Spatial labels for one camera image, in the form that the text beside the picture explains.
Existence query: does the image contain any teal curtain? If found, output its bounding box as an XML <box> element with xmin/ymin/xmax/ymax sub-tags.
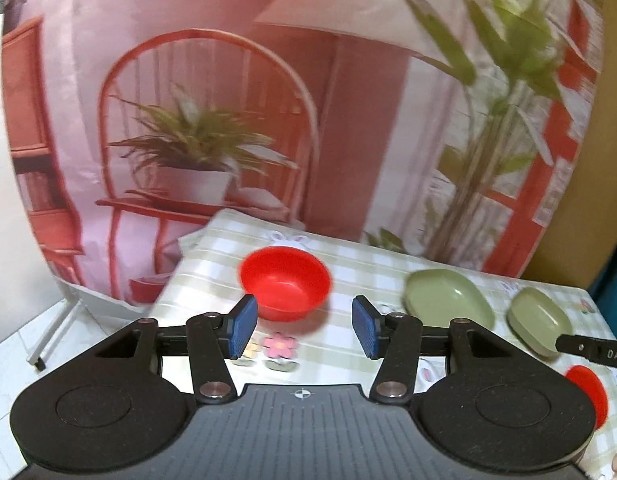
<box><xmin>589</xmin><ymin>240</ymin><xmax>617</xmax><ymax>306</ymax></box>

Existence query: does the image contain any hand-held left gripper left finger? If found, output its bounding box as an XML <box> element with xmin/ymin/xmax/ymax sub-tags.
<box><xmin>96</xmin><ymin>294</ymin><xmax>259</xmax><ymax>406</ymax></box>

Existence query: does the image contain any white backdrop stand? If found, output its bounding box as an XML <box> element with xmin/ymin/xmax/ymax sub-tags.
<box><xmin>31</xmin><ymin>297</ymin><xmax>75</xmax><ymax>373</ymax></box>

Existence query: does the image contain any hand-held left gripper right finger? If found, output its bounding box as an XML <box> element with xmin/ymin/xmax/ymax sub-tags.
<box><xmin>352</xmin><ymin>295</ymin><xmax>519</xmax><ymax>405</ymax></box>

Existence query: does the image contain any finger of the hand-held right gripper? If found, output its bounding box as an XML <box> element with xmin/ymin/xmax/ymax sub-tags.
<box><xmin>556</xmin><ymin>335</ymin><xmax>597</xmax><ymax>361</ymax></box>

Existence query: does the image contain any green square plate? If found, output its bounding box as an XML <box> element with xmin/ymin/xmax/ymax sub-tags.
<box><xmin>403</xmin><ymin>269</ymin><xmax>495</xmax><ymax>333</ymax></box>
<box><xmin>506</xmin><ymin>287</ymin><xmax>573</xmax><ymax>356</ymax></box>

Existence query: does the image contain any tan board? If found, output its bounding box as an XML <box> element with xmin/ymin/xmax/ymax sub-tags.
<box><xmin>521</xmin><ymin>0</ymin><xmax>617</xmax><ymax>292</ymax></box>

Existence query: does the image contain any red plastic bowl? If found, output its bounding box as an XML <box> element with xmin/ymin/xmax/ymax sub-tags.
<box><xmin>238</xmin><ymin>246</ymin><xmax>333</xmax><ymax>323</ymax></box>
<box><xmin>563</xmin><ymin>365</ymin><xmax>609</xmax><ymax>431</ymax></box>

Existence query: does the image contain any printed room backdrop cloth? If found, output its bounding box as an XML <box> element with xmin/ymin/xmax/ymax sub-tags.
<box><xmin>1</xmin><ymin>0</ymin><xmax>605</xmax><ymax>307</ymax></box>

